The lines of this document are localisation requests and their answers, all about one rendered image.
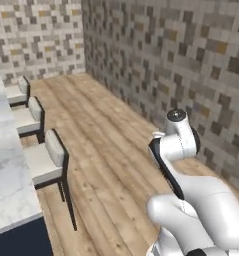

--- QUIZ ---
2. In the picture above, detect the marble dining counter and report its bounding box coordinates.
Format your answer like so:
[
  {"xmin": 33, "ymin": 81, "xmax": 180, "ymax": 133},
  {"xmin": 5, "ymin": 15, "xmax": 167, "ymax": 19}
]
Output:
[{"xmin": 0, "ymin": 61, "xmax": 54, "ymax": 256}]

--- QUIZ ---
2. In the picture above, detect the white cushioned bar stool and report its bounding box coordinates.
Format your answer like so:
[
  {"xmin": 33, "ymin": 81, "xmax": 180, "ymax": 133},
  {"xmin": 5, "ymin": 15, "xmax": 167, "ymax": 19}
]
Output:
[
  {"xmin": 11, "ymin": 96, "xmax": 46, "ymax": 145},
  {"xmin": 22, "ymin": 128, "xmax": 78, "ymax": 232},
  {"xmin": 4, "ymin": 75, "xmax": 32, "ymax": 108}
]

